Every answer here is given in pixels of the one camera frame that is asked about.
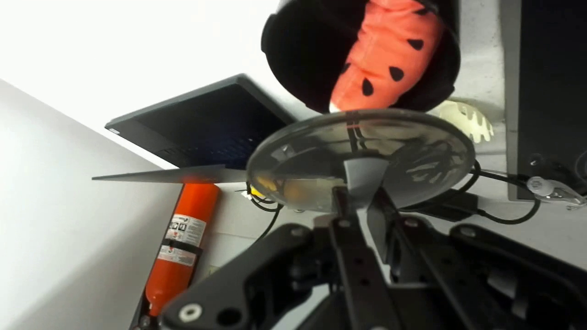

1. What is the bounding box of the red fire extinguisher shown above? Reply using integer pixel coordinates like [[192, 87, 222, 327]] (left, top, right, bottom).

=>
[[145, 183, 220, 316]]

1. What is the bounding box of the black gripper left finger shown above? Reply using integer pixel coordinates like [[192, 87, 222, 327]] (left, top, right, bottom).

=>
[[159, 188, 392, 330]]

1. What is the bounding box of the black flat appliance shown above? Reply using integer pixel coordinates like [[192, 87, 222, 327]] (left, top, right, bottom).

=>
[[104, 73, 293, 168]]

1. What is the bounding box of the watermelon slice plushie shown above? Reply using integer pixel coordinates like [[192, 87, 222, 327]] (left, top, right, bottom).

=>
[[328, 0, 444, 111]]

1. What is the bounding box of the black induction cooktop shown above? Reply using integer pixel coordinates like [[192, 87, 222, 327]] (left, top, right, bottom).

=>
[[508, 0, 587, 194]]

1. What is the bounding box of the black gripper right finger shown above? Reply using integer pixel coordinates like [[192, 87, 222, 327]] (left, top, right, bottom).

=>
[[369, 190, 587, 330]]

